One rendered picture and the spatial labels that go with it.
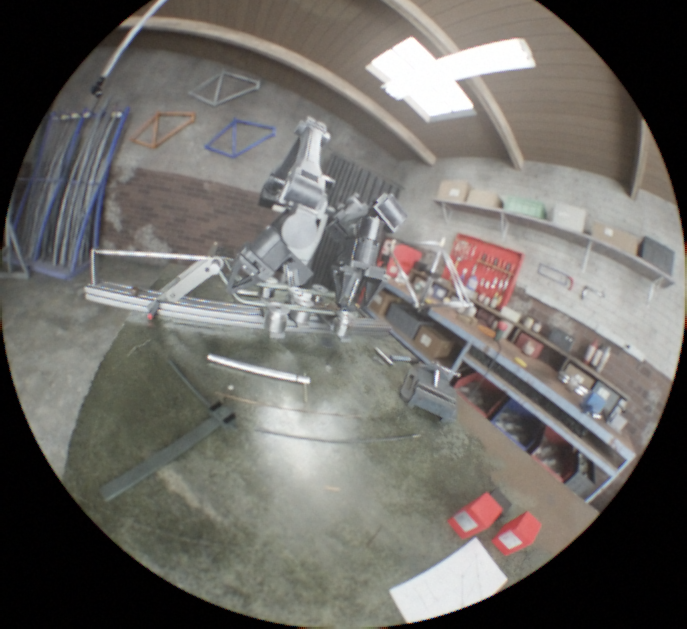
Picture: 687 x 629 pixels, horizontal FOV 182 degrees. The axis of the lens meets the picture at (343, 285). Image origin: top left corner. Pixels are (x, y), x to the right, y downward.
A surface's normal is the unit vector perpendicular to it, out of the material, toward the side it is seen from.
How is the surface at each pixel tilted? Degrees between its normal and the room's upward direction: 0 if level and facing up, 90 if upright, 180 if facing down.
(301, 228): 89
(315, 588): 0
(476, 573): 0
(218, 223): 90
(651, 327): 90
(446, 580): 0
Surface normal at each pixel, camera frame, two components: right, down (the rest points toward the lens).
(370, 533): 0.33, -0.91
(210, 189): 0.45, 0.37
